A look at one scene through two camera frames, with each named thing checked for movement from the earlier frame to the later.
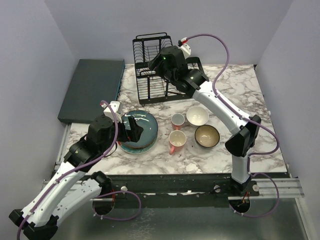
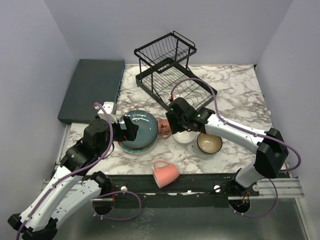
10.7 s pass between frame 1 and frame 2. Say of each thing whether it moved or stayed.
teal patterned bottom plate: stayed
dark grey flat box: stayed
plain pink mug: moved
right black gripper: moved
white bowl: moved
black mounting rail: stayed
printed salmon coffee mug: moved
